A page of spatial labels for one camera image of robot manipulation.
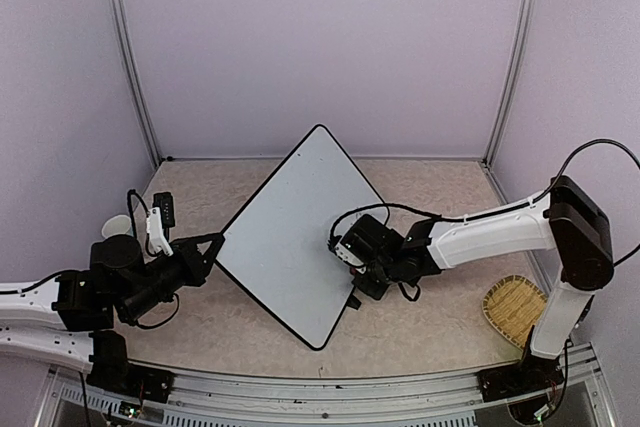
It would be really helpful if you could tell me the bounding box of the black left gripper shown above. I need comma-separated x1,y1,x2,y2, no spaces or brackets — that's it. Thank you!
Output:
123,235,226,323

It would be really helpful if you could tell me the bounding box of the white whiteboard black frame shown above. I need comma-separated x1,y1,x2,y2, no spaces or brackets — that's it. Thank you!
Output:
216,124,390,351

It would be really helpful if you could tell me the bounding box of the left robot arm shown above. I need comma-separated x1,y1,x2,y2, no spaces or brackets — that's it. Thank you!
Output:
1,233,224,398

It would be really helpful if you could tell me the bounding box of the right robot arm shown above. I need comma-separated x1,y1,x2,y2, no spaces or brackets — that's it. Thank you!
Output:
328,175,615,391

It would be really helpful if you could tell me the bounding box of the black whiteboard stand foot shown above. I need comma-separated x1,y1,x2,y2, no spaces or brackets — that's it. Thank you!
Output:
347,296,361,310

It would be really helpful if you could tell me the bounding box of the light blue mug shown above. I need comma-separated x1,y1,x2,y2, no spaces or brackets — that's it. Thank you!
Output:
101,214,133,239

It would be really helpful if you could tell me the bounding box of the woven bamboo tray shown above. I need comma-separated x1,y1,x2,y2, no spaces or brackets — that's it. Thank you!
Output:
482,275,547,350

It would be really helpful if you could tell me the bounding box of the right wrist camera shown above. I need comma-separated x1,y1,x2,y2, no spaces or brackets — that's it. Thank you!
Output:
328,237,366,272

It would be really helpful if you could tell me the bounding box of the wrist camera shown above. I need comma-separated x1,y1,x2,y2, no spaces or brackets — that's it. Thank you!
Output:
328,237,366,272
145,192,175,257

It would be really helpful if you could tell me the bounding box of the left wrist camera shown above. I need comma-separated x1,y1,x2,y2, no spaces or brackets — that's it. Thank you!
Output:
145,192,175,257

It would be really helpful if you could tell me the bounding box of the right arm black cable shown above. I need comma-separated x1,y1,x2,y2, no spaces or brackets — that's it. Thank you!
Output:
329,140,640,408

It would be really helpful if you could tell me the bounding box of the front aluminium rail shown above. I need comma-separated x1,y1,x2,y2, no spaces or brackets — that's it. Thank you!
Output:
32,344,621,426

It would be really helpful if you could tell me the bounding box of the left aluminium corner post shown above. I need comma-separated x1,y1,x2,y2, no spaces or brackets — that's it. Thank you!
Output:
108,0,163,169

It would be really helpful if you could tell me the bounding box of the aluminium corner post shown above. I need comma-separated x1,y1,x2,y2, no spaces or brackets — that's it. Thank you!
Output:
108,0,163,169
483,0,535,170

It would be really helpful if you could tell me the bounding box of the right aluminium corner post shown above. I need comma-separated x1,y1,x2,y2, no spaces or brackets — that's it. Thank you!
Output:
483,0,535,170

